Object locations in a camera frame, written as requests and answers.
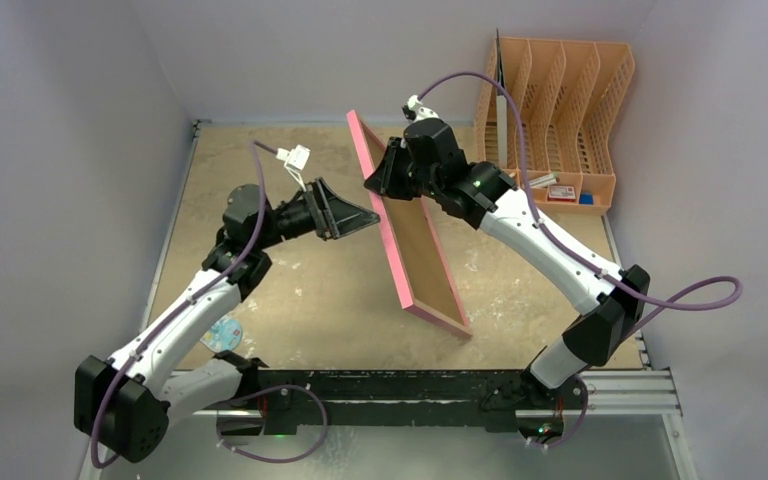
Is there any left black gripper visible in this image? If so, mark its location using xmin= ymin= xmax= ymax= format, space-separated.
xmin=255 ymin=177 xmax=378 ymax=251

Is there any pink wooden picture frame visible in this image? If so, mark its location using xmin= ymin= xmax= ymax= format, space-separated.
xmin=346 ymin=109 xmax=475 ymax=340

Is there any brown frame backing board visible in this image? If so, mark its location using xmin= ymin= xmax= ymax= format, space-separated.
xmin=364 ymin=129 xmax=468 ymax=326

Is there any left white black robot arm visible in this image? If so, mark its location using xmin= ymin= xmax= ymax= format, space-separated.
xmin=74 ymin=178 xmax=380 ymax=469

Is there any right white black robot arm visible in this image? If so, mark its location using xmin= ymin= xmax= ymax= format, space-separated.
xmin=364 ymin=118 xmax=650 ymax=407

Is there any white folder in organizer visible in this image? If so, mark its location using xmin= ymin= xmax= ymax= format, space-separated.
xmin=495 ymin=29 xmax=508 ymax=168

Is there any white red glue stick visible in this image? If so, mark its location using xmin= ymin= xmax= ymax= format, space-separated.
xmin=529 ymin=173 xmax=559 ymax=189

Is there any blue tape dispenser pack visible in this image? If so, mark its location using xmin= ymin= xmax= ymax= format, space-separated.
xmin=200 ymin=316 xmax=244 ymax=353

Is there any red white small box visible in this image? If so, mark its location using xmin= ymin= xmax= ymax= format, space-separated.
xmin=547 ymin=185 xmax=577 ymax=203

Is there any orange plastic file organizer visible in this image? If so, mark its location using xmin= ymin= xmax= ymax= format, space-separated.
xmin=473 ymin=37 xmax=635 ymax=216

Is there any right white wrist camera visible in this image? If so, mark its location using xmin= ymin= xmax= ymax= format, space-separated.
xmin=402 ymin=95 xmax=439 ymax=123

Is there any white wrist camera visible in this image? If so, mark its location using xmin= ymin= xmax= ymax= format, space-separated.
xmin=275 ymin=144 xmax=310 ymax=191
xmin=402 ymin=95 xmax=439 ymax=123

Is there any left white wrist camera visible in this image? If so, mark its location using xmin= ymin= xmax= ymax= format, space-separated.
xmin=275 ymin=144 xmax=310 ymax=191

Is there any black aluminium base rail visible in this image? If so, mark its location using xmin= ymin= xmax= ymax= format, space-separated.
xmin=95 ymin=367 xmax=683 ymax=439

